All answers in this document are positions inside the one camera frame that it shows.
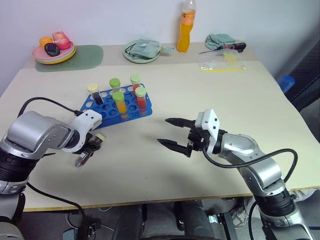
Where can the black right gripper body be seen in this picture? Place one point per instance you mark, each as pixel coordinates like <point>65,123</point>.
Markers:
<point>198,140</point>

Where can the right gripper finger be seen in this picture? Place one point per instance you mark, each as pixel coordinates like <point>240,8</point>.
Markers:
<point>172,145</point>
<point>178,122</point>

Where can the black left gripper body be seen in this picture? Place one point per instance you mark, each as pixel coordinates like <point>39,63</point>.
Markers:
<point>93,145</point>

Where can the cream cap dark test tube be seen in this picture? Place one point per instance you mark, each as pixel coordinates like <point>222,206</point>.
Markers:
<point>99,137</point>

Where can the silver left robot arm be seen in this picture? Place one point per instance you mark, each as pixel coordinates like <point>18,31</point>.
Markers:
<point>30,130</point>

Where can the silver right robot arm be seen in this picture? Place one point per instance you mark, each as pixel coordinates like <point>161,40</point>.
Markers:
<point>262,170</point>

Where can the blue test tube rack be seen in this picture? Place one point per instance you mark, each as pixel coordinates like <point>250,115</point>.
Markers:
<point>107,112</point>

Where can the green cap red test tube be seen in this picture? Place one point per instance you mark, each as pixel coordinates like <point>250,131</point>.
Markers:
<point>136,80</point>
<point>141,100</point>

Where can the green cap orange test tube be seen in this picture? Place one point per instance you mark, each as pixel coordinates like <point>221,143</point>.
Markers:
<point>120,105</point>

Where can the yellow cap dark test tube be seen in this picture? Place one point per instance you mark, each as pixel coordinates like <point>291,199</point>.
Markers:
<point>97,96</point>

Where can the green cap clear test tube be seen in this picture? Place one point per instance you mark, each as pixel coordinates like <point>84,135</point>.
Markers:
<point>115,83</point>

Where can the clear plastic zip bag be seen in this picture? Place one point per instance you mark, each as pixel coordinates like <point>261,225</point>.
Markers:
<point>220,61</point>

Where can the dark rounded shape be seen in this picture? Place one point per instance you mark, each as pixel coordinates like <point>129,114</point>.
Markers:
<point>192,220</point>

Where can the pale green fabric pouch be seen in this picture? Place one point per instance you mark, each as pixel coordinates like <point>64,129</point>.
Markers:
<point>146,48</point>

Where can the light green plate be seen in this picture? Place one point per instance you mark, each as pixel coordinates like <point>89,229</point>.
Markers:
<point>130,57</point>

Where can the orange drink plastic bottle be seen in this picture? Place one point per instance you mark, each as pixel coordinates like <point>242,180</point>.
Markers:
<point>184,35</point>

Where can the green placemat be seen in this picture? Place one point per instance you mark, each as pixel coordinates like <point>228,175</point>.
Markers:
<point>87,56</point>

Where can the yellow plate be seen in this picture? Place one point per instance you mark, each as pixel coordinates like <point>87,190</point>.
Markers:
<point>62,60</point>

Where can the teal cloth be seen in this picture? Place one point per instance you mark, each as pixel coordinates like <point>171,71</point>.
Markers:
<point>220,40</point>

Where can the red black screwdriver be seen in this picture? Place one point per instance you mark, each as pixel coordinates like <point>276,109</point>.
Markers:
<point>235,46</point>

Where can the blue ribbed round object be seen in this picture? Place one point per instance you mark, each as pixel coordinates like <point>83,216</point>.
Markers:
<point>286,83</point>

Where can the dark purple toy fruit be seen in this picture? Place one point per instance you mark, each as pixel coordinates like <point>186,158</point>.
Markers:
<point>52,49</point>

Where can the pink plate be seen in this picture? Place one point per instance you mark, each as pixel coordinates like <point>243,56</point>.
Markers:
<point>38,53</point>

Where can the pink red toy fruit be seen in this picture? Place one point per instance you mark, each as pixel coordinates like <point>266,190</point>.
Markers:
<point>62,40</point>

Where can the orange toy fruit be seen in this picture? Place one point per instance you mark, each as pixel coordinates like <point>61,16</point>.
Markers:
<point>45,41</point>

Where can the white grey sneaker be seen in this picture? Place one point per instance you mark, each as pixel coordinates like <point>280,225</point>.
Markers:
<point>303,193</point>

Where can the black carbon pattern panel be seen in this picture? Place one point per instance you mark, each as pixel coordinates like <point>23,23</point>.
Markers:
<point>307,80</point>

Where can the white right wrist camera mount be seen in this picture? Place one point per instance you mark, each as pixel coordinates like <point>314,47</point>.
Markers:
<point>211,122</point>

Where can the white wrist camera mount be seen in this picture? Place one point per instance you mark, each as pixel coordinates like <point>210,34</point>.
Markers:
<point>83,121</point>
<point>211,122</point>

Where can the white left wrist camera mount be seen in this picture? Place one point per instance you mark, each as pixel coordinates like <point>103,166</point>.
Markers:
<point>83,121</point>

